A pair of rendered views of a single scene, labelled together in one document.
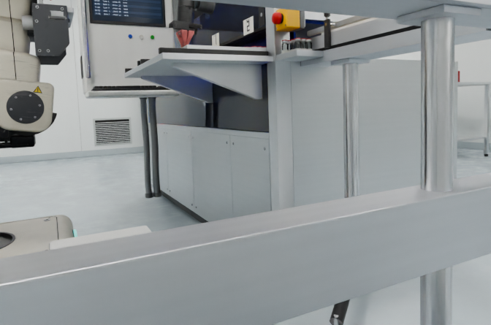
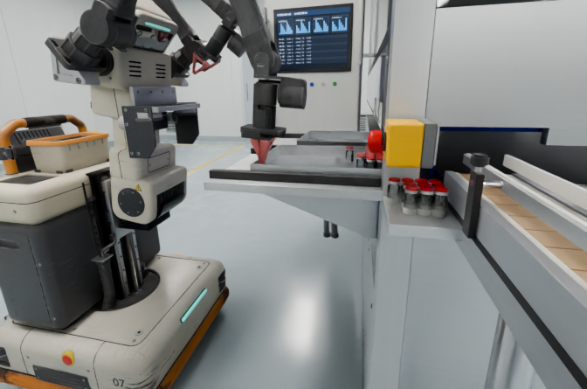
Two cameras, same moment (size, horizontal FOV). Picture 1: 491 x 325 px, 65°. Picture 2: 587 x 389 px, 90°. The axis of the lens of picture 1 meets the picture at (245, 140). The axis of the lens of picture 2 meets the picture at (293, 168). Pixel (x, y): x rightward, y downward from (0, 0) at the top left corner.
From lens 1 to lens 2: 100 cm
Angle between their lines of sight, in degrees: 40
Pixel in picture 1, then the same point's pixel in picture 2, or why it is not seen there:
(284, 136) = (389, 319)
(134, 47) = (315, 96)
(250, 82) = (355, 212)
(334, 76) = not seen: hidden behind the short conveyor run
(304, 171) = (422, 375)
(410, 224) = not seen: outside the picture
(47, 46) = (137, 149)
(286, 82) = (401, 239)
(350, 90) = (507, 355)
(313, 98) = (463, 272)
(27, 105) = (131, 201)
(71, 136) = not seen: hidden behind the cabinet
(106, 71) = (287, 120)
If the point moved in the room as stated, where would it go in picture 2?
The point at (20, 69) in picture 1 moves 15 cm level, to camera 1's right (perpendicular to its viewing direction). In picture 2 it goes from (124, 168) to (145, 176)
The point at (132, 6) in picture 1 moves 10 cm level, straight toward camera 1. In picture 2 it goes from (315, 52) to (308, 50)
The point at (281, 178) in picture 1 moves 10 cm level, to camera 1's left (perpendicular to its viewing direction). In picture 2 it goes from (376, 371) to (340, 349)
